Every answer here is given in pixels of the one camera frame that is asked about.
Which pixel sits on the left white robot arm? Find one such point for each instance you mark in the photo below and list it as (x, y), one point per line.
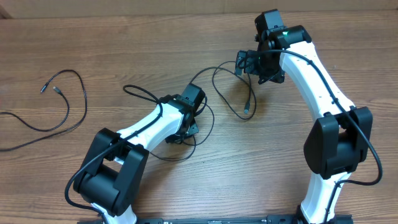
(111, 172)

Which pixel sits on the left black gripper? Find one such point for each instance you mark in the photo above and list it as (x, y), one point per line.
(193, 128)

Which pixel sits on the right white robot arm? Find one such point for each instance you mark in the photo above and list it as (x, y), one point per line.
(339, 138)

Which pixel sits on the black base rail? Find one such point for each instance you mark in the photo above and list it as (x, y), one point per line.
(270, 219)

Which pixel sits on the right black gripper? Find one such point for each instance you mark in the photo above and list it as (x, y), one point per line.
(277, 76)

